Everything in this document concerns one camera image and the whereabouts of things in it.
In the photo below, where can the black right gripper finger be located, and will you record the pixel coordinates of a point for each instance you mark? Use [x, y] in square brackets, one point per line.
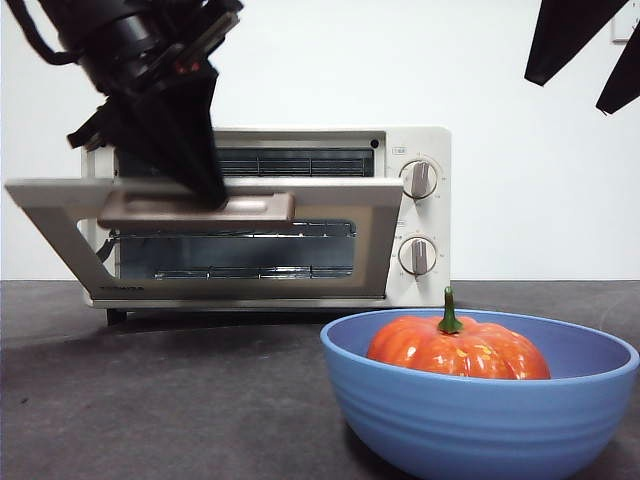
[622, 80]
[560, 40]

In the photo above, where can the blue bowl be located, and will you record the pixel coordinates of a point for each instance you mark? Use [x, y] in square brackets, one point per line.
[475, 425]

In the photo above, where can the beige oven knob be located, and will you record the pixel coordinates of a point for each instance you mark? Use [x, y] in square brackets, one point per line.
[419, 179]
[419, 255]

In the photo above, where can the orange pumpkin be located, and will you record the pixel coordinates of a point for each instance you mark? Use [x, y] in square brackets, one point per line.
[450, 355]

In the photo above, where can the white Toshiba toaster oven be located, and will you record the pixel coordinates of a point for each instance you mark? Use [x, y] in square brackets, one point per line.
[425, 145]

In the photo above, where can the beige upper oven knob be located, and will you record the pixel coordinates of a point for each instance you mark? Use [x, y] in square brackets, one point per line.
[419, 179]

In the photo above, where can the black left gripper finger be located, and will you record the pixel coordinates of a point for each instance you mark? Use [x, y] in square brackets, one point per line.
[92, 127]
[175, 135]

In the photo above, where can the white wall socket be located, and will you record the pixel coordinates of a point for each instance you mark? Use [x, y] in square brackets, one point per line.
[622, 30]

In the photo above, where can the beige lower oven knob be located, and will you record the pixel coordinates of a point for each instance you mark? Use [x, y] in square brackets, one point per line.
[419, 255]

